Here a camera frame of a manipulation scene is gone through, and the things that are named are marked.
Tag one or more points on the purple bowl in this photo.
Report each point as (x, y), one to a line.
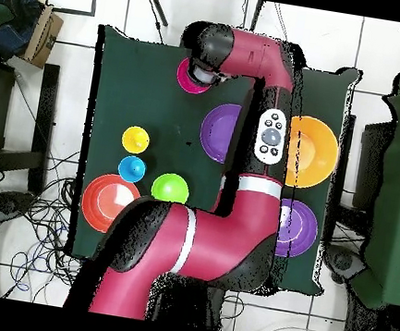
(300, 230)
(218, 131)

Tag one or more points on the pink bowl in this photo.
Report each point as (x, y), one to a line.
(183, 80)

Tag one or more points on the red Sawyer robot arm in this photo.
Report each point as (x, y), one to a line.
(212, 231)

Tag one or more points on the green bowl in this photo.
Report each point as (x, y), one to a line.
(170, 187)

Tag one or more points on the blue cup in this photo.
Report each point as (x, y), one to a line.
(132, 169)

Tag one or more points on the yellow cup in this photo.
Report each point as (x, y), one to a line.
(135, 140)

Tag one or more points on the dark green tablecloth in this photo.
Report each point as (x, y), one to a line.
(141, 88)

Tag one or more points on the orange-red bowl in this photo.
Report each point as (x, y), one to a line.
(104, 202)

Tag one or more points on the large yellow bowl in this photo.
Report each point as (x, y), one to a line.
(317, 154)

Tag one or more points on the black stand leg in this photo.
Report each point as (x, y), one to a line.
(158, 5)
(255, 17)

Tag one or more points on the black wheeled base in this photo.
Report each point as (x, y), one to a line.
(343, 263)
(3, 205)

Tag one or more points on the cardboard box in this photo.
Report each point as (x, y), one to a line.
(42, 35)

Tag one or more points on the blue clothing pile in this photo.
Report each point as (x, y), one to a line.
(15, 20)

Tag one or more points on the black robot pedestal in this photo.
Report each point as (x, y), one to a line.
(214, 302)

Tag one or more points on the black metal frame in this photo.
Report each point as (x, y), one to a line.
(370, 162)
(46, 111)

